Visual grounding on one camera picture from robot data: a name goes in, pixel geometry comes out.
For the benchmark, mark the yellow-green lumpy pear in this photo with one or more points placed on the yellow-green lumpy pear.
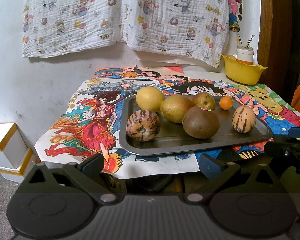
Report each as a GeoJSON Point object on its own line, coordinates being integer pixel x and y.
{"type": "Point", "coordinates": [174, 107]}

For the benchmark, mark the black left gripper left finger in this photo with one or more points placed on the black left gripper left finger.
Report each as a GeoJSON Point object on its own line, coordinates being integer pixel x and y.
{"type": "Point", "coordinates": [82, 176]}

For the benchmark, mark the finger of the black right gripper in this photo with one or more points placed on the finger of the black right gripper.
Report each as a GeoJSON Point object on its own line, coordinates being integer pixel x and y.
{"type": "Point", "coordinates": [292, 133]}

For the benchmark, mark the dark metal baking tray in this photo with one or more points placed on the dark metal baking tray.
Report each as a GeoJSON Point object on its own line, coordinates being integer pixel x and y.
{"type": "Point", "coordinates": [173, 139]}

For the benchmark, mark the white gift box lower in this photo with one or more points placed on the white gift box lower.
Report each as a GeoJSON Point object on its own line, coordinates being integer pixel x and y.
{"type": "Point", "coordinates": [27, 162]}

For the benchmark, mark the brown wooden door frame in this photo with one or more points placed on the brown wooden door frame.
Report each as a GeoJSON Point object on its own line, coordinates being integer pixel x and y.
{"type": "Point", "coordinates": [274, 41]}

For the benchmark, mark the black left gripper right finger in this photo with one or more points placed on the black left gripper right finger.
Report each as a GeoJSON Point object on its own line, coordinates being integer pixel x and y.
{"type": "Point", "coordinates": [218, 174]}

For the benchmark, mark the colourful cartoon table cloth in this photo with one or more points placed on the colourful cartoon table cloth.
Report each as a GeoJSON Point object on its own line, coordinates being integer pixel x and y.
{"type": "Point", "coordinates": [92, 122]}

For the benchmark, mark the white gift box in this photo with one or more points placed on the white gift box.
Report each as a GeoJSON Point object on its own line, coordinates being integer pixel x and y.
{"type": "Point", "coordinates": [12, 146]}
{"type": "Point", "coordinates": [27, 162]}

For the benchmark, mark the round yellow pear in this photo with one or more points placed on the round yellow pear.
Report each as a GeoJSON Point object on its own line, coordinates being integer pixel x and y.
{"type": "Point", "coordinates": [149, 98]}

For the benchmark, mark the brown kiwi with sticker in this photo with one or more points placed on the brown kiwi with sticker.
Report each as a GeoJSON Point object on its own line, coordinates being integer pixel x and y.
{"type": "Point", "coordinates": [200, 123]}

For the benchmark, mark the white and orange cup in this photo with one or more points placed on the white and orange cup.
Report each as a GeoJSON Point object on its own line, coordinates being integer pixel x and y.
{"type": "Point", "coordinates": [245, 55]}

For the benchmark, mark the white printed muslin cloth right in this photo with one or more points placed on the white printed muslin cloth right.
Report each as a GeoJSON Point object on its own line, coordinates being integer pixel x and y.
{"type": "Point", "coordinates": [193, 29]}

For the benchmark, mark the dark striped pepino melon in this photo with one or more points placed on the dark striped pepino melon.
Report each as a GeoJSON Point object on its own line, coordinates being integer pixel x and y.
{"type": "Point", "coordinates": [143, 125]}

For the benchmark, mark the white printed muslin cloth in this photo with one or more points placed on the white printed muslin cloth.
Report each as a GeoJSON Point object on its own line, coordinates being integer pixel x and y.
{"type": "Point", "coordinates": [193, 29]}
{"type": "Point", "coordinates": [57, 27]}

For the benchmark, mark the white printed muslin cloth left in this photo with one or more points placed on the white printed muslin cloth left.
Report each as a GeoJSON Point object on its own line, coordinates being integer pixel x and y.
{"type": "Point", "coordinates": [57, 27]}

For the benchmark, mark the white gift box upper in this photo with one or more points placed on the white gift box upper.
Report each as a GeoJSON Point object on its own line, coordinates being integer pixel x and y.
{"type": "Point", "coordinates": [12, 146]}

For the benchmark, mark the small orange kumquat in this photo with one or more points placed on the small orange kumquat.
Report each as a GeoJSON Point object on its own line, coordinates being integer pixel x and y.
{"type": "Point", "coordinates": [226, 103]}

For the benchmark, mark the brownish green pear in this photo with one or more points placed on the brownish green pear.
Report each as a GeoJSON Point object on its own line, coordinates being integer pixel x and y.
{"type": "Point", "coordinates": [204, 100]}

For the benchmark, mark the pale striped pepino melon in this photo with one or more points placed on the pale striped pepino melon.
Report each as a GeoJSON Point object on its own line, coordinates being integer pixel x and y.
{"type": "Point", "coordinates": [244, 119]}

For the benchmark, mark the yellow plastic bowl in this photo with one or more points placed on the yellow plastic bowl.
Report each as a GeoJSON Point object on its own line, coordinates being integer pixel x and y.
{"type": "Point", "coordinates": [241, 72]}

